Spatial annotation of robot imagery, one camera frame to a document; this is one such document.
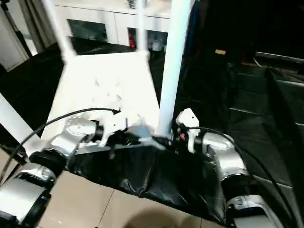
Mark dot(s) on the white plastic table leg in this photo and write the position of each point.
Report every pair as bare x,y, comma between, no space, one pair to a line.
60,31
14,116
142,31
173,59

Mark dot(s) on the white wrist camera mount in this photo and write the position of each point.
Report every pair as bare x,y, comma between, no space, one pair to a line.
188,117
111,126

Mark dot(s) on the grey curtain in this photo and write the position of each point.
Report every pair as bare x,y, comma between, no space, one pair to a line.
40,23

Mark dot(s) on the black work mat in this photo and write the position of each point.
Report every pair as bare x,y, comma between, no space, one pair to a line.
237,107

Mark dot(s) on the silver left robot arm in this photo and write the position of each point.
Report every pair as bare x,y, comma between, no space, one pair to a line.
73,128

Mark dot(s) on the white plastic stool seat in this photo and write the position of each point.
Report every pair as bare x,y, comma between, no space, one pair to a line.
107,71

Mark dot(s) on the long black rod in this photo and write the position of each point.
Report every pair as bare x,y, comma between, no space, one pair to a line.
280,57

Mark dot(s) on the dark object on cabinet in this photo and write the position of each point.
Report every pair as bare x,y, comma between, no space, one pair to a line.
131,3

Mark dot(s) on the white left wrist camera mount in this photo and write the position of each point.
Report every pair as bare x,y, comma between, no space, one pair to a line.
111,126

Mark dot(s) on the small tan label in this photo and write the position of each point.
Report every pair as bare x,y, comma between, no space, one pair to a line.
220,51

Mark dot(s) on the white cabinet with glass doors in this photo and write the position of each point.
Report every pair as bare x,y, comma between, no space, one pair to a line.
107,14

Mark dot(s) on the small white cup in cabinet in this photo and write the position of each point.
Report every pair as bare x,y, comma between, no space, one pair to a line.
156,46

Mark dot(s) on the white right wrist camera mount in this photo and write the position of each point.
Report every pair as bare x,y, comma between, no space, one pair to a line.
188,117

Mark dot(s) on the black tripod stand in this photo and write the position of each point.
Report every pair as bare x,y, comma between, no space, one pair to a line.
16,155

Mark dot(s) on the grey camera tripod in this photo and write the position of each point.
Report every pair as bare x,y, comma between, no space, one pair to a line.
16,31

